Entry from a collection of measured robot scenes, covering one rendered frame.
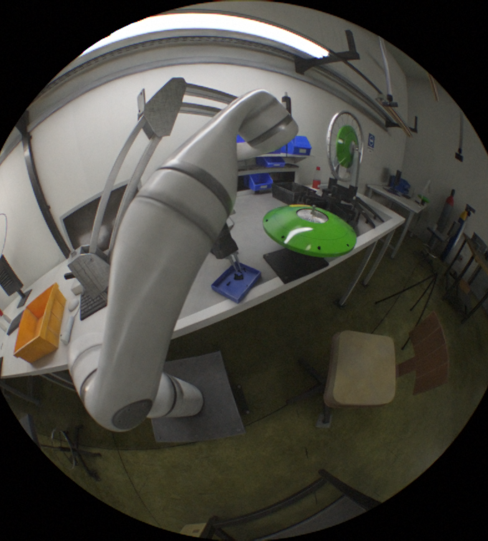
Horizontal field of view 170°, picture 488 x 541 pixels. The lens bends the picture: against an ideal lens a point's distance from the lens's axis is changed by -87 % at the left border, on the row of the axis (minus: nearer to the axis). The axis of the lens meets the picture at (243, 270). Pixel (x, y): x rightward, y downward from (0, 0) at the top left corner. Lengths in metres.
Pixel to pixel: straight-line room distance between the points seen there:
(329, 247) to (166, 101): 0.50
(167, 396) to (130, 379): 0.13
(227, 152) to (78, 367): 0.25
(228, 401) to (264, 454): 0.96
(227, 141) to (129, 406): 0.26
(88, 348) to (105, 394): 0.06
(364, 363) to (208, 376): 0.66
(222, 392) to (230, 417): 0.07
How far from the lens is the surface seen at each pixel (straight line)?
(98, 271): 0.38
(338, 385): 0.76
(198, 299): 0.50
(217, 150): 0.16
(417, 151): 5.13
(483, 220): 5.17
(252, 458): 1.38
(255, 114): 0.26
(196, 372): 0.48
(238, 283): 0.51
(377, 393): 0.87
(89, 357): 0.20
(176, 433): 0.50
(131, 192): 0.35
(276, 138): 0.27
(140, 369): 0.15
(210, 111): 0.45
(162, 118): 0.38
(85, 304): 0.77
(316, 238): 0.44
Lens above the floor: 1.30
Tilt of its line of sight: 44 degrees down
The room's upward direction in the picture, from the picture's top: 4 degrees counter-clockwise
